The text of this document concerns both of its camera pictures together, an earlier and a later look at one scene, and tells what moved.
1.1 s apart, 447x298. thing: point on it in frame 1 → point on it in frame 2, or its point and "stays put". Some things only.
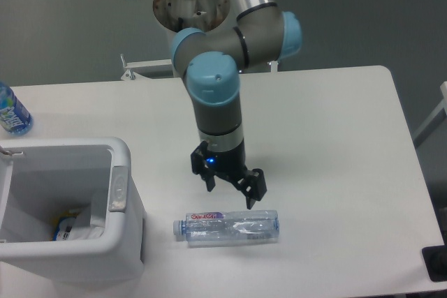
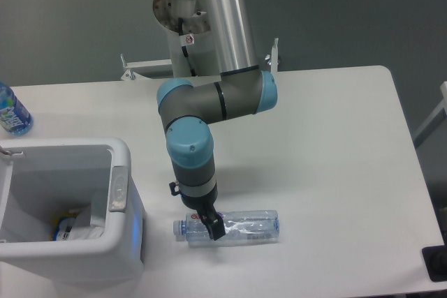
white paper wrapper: [84, 229] stays put
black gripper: [231, 164] → [204, 204]
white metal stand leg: [438, 116] stays put
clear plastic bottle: [229, 225] stays put
